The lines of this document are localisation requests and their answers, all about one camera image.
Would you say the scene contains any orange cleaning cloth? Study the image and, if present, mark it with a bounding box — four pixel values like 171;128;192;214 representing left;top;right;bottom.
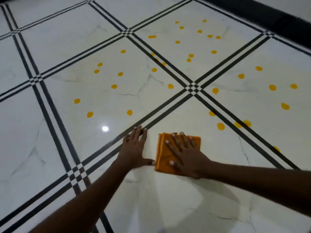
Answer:
155;133;202;175

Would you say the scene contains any person's left hand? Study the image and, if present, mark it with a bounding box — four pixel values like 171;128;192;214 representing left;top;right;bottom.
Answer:
118;125;156;169

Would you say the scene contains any scatter of yellow liquid spots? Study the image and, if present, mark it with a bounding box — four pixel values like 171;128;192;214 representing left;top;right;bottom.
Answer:
74;19;298;153

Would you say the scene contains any person's left forearm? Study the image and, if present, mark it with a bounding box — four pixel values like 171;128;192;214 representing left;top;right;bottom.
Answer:
29;154;136;233

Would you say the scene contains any person's right hand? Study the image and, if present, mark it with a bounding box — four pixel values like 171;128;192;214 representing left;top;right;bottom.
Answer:
165;132;213;180

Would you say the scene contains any person's right forearm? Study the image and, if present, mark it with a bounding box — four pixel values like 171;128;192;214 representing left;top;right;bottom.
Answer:
209;161;311;217

